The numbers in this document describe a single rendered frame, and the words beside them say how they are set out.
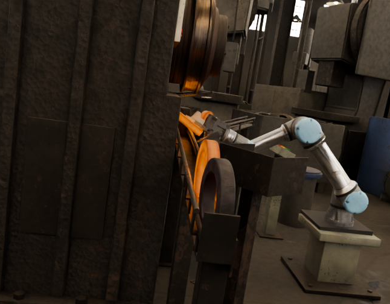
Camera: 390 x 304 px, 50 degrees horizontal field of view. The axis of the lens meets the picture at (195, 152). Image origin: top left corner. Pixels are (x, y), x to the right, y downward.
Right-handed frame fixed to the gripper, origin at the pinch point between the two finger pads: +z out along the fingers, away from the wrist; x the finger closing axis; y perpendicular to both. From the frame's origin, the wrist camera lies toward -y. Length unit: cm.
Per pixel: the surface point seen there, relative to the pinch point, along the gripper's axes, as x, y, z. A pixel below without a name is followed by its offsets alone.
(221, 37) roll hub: 13.2, 38.1, 6.3
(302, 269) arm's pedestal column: -8, -41, -98
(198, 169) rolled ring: 84, -7, 0
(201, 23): 21.2, 37.5, 16.8
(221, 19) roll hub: 8.4, 45.5, 9.9
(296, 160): 56, 9, -35
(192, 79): 14.3, 16.4, 8.3
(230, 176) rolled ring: 114, 0, -1
